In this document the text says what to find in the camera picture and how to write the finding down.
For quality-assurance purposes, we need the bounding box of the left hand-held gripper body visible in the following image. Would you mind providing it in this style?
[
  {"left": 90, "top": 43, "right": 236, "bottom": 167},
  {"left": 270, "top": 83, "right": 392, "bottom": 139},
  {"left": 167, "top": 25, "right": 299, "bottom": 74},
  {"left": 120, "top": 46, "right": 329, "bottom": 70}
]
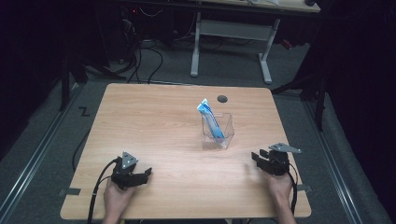
[{"left": 110, "top": 151, "right": 149, "bottom": 190}]

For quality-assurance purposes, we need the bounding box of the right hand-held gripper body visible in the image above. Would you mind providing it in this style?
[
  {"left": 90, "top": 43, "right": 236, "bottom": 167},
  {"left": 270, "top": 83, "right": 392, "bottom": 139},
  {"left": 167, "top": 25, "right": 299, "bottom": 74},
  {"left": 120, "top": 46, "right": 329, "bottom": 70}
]
[{"left": 257, "top": 142, "right": 303, "bottom": 177}]

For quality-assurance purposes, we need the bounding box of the clear plastic holder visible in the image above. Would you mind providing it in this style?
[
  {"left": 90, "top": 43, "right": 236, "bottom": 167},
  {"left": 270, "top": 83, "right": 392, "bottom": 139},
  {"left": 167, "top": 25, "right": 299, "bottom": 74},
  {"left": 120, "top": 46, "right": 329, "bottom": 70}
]
[{"left": 200, "top": 112, "right": 235, "bottom": 150}]

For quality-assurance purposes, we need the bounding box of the blue white toothpaste tube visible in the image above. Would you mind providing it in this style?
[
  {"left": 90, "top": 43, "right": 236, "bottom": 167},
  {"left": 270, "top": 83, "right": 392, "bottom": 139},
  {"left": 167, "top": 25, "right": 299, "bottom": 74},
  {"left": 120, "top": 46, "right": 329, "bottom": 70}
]
[{"left": 196, "top": 97, "right": 226, "bottom": 142}]

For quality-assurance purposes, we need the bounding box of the person's right hand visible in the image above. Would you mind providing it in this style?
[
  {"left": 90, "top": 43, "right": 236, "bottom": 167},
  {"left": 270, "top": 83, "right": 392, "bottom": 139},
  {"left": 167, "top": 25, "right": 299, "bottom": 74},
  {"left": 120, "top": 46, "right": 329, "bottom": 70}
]
[{"left": 262, "top": 170, "right": 294, "bottom": 203}]

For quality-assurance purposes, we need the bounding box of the person's left hand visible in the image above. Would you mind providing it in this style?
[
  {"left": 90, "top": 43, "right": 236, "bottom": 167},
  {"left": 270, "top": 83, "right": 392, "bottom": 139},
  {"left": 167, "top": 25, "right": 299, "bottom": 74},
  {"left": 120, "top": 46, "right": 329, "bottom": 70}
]
[{"left": 103, "top": 178, "right": 137, "bottom": 219}]

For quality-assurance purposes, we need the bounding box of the black metal stand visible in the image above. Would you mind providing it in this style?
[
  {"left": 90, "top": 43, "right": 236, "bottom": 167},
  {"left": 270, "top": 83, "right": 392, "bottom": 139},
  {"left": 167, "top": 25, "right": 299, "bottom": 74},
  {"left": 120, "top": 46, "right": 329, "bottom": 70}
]
[
  {"left": 57, "top": 46, "right": 90, "bottom": 112},
  {"left": 270, "top": 69, "right": 329, "bottom": 133}
]

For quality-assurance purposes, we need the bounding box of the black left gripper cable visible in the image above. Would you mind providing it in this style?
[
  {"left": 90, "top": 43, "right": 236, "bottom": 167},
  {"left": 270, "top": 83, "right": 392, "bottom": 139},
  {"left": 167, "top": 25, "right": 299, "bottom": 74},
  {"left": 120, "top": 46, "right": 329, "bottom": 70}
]
[{"left": 86, "top": 157, "right": 121, "bottom": 224}]

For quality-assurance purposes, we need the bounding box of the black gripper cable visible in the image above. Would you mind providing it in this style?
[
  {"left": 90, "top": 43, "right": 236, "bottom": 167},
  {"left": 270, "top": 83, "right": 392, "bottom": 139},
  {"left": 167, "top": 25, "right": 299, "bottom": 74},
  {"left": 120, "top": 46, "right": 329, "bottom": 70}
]
[
  {"left": 86, "top": 157, "right": 121, "bottom": 224},
  {"left": 287, "top": 161, "right": 299, "bottom": 217}
]

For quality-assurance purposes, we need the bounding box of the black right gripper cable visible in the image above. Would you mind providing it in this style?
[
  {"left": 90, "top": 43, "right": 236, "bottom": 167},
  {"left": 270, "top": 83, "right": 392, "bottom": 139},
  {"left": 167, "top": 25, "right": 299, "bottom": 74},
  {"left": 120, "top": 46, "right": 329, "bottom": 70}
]
[{"left": 287, "top": 161, "right": 299, "bottom": 217}]

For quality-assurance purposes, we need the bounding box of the metal floor rail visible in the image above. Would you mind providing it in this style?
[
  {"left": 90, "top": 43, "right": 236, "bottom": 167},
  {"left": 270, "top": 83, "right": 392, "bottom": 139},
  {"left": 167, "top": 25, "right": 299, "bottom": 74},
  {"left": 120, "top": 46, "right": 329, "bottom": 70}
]
[
  {"left": 0, "top": 83, "right": 82, "bottom": 218},
  {"left": 302, "top": 100, "right": 365, "bottom": 224}
]

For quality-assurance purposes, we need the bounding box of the black floor cable bundle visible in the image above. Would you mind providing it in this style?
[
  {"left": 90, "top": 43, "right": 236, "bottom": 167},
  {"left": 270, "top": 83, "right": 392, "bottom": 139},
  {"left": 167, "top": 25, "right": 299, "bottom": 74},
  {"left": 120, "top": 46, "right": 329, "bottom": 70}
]
[{"left": 122, "top": 12, "right": 164, "bottom": 85}]

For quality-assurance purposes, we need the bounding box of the white frame desk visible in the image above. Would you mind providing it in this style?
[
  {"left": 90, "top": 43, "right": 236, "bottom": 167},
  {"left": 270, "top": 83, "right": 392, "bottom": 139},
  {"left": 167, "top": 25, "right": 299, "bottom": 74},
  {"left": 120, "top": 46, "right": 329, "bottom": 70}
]
[{"left": 188, "top": 0, "right": 322, "bottom": 86}]

